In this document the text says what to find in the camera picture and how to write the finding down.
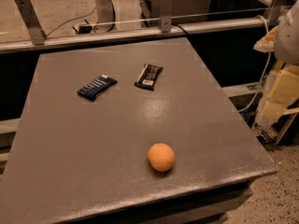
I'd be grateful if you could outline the black rxbar chocolate bar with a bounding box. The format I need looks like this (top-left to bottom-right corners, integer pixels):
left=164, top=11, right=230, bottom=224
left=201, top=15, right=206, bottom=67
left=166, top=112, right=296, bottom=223
left=135, top=63, right=163, bottom=91

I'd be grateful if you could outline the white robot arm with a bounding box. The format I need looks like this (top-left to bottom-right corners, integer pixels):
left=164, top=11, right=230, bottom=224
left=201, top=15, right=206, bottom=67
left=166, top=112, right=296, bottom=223
left=253, top=0, right=299, bottom=65

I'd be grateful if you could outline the blue rxbar snack bar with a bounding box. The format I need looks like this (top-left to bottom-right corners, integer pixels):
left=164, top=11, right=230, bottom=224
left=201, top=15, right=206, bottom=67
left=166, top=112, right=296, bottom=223
left=77, top=75, right=118, bottom=102

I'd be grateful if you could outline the orange ball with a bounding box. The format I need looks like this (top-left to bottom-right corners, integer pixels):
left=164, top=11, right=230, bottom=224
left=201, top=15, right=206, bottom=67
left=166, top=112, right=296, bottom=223
left=148, top=143, right=175, bottom=172

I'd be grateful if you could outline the yellow foam block stack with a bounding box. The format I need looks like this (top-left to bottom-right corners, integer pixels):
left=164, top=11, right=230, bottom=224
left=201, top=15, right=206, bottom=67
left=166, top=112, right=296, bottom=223
left=261, top=61, right=299, bottom=145

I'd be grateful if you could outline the metal guard rail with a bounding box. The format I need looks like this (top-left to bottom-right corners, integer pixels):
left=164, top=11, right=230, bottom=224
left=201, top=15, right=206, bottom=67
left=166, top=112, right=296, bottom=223
left=0, top=17, right=264, bottom=54

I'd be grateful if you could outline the middle metal rail bracket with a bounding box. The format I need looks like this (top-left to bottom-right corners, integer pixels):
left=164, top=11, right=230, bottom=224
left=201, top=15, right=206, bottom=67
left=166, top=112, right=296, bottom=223
left=160, top=0, right=172, bottom=33

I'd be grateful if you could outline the metal rail bracket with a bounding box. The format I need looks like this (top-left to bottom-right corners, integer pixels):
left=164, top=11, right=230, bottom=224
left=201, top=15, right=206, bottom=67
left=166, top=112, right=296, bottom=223
left=160, top=0, right=172, bottom=33
left=265, top=0, right=284, bottom=21
left=15, top=0, right=46, bottom=46

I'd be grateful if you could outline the white cable at right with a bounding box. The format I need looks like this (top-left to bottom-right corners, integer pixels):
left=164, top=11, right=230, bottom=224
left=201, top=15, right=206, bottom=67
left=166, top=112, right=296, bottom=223
left=237, top=15, right=273, bottom=114

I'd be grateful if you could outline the right metal rail bracket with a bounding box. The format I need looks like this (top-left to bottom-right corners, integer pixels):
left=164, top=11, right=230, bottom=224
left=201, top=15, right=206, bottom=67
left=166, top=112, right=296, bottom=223
left=265, top=0, right=284, bottom=21

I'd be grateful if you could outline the left metal rail bracket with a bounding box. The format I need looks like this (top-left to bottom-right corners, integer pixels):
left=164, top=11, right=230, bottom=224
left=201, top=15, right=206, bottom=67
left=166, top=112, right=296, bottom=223
left=15, top=0, right=46, bottom=46

